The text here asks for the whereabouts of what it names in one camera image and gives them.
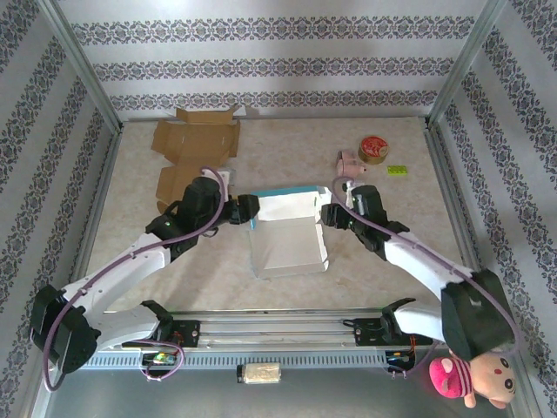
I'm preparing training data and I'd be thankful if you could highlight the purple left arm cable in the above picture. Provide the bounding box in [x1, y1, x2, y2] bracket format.
[42, 167, 230, 392]

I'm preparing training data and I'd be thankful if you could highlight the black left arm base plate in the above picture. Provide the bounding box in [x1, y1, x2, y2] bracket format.
[121, 320, 201, 349]

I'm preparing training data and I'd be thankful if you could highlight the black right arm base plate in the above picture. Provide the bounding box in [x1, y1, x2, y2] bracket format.
[352, 317, 434, 347]

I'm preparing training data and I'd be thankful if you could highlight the slotted grey cable duct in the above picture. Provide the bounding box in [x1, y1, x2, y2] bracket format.
[82, 351, 419, 371]

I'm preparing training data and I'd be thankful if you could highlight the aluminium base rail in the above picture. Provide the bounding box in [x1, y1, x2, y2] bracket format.
[43, 309, 514, 349]

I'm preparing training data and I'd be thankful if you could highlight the round tin with red lid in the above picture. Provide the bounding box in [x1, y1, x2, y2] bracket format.
[358, 135, 390, 165]

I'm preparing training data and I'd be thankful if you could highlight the pink and beige plush toy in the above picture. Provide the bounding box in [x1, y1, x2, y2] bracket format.
[428, 352, 518, 409]

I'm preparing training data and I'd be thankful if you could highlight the aluminium frame post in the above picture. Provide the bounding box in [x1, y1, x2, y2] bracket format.
[37, 0, 125, 134]
[426, 0, 510, 131]

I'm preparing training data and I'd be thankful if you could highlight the aluminium side rail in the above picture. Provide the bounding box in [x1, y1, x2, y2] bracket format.
[58, 125, 125, 317]
[424, 117, 500, 317]

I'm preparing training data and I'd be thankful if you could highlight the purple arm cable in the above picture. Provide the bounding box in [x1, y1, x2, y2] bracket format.
[42, 167, 230, 392]
[332, 175, 523, 378]

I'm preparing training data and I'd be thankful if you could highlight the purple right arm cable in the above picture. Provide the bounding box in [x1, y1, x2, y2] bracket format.
[332, 175, 523, 378]

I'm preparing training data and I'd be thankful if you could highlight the brown cardboard box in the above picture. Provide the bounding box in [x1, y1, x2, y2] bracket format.
[151, 106, 242, 214]

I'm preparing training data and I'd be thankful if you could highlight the blue and white paper box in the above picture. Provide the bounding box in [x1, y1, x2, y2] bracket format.
[247, 185, 330, 280]

